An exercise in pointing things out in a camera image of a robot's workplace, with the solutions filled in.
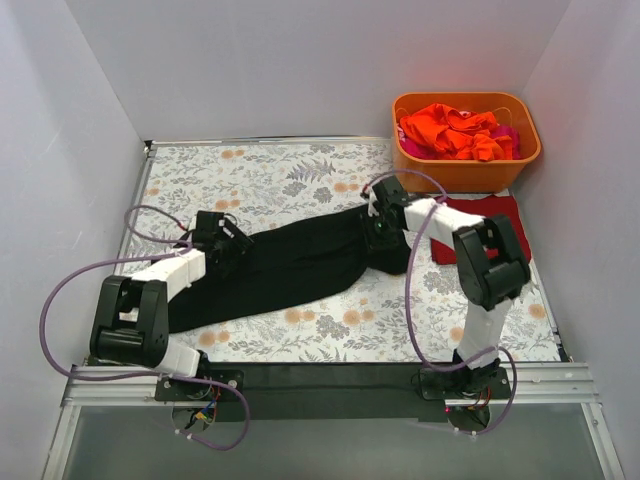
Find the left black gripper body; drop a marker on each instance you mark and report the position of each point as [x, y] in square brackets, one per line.
[232, 243]

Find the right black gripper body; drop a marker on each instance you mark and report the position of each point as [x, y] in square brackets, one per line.
[376, 226]

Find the black t shirt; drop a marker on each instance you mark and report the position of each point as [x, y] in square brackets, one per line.
[298, 263]

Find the orange t shirt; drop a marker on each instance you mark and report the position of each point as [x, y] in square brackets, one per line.
[447, 130]

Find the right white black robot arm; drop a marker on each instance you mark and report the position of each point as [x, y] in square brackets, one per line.
[491, 266]

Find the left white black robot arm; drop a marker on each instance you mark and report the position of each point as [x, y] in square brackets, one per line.
[131, 323]

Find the floral patterned table mat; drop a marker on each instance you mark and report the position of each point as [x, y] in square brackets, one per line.
[381, 318]

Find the folded dark red t shirt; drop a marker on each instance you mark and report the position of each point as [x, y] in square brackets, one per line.
[488, 207]

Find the orange plastic laundry basket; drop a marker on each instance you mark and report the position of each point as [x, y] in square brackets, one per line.
[470, 176]

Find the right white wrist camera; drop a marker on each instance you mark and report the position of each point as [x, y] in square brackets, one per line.
[367, 194]

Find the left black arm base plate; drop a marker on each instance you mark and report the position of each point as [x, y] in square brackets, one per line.
[216, 385]

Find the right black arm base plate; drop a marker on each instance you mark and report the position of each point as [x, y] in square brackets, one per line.
[490, 382]

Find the aluminium frame rail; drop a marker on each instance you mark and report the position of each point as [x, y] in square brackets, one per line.
[333, 421]

